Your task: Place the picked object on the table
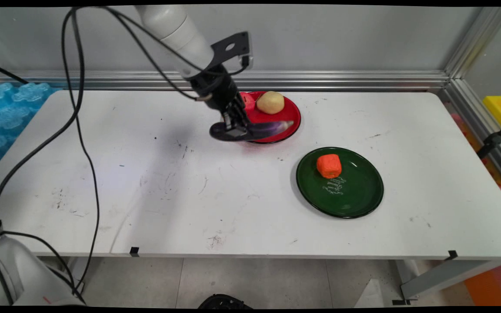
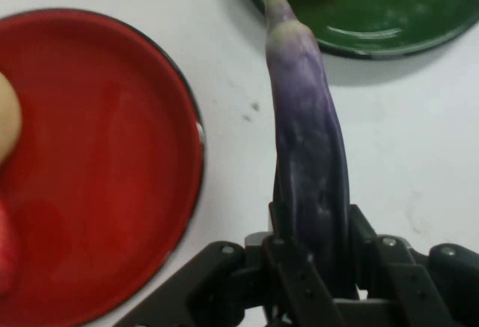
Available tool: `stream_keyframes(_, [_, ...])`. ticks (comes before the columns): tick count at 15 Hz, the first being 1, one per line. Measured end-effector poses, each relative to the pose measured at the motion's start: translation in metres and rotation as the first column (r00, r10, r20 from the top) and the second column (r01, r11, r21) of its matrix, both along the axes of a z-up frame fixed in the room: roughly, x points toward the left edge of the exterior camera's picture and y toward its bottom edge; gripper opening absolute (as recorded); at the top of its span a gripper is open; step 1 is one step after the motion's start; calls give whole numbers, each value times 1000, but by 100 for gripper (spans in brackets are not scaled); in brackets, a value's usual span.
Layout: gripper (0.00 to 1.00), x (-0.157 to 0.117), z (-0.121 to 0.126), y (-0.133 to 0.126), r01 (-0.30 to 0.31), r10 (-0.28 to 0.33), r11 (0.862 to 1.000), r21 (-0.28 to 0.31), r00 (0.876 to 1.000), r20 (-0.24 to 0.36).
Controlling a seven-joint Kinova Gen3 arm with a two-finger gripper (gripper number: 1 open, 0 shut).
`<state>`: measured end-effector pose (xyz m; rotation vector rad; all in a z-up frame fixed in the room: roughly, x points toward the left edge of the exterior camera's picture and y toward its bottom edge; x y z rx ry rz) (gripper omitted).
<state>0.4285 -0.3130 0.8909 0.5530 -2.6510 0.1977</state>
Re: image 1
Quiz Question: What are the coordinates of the black cable behind table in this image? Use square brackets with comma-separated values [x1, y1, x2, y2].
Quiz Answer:
[0, 60, 30, 85]

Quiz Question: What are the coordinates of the purple toy eggplant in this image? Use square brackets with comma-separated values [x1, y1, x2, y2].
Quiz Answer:
[209, 120, 295, 142]

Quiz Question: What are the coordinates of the red round plate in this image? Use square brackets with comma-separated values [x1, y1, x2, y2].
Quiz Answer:
[222, 91, 302, 144]

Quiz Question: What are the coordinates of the thin black hanging cable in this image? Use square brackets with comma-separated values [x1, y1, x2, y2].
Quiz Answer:
[61, 6, 101, 297]

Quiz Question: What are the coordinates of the orange box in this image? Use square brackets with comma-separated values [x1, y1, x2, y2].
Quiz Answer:
[463, 260, 501, 306]

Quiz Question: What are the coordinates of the yellow toy potato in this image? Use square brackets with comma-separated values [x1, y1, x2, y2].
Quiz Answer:
[256, 91, 285, 115]

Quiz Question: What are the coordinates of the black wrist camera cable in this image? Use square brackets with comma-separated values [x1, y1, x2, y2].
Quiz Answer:
[98, 5, 251, 102]

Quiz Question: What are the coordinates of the orange toy carrot chunk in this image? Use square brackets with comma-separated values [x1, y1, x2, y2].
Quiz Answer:
[316, 153, 343, 179]

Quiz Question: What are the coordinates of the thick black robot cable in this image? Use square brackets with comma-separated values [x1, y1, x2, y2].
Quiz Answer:
[0, 6, 87, 231]

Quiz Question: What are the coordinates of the aluminium frame side rail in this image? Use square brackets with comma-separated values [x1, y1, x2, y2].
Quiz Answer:
[438, 78, 501, 194]

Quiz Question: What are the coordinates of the grey table leg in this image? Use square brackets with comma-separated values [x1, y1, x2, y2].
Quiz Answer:
[400, 260, 497, 301]

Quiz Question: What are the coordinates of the aluminium frame corner post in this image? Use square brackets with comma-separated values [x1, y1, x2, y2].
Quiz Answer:
[443, 6, 501, 80]

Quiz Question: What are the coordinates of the blue foam puzzle mat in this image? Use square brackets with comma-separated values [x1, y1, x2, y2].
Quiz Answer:
[0, 82, 62, 176]

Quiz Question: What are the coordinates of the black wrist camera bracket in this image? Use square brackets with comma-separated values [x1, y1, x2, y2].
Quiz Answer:
[210, 31, 252, 71]

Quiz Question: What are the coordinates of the black round floor object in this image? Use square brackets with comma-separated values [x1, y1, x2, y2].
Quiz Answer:
[197, 294, 254, 310]

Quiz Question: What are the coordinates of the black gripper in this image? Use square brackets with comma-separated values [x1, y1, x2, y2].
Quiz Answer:
[189, 64, 252, 133]

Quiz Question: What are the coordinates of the green round plate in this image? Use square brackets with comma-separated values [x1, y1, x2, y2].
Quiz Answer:
[295, 147, 384, 219]

